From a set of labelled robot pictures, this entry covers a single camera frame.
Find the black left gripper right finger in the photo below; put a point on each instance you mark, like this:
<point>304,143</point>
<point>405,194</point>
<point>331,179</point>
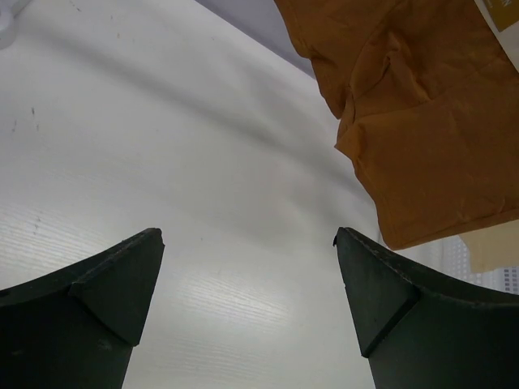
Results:
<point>419,328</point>

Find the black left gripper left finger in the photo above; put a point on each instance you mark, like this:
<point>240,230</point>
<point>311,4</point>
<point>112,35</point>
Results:
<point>77,327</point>

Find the brown orange underwear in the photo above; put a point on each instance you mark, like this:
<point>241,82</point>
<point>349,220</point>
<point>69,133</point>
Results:
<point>427,102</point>

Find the white plastic basket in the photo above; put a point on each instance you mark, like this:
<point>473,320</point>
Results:
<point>478,265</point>

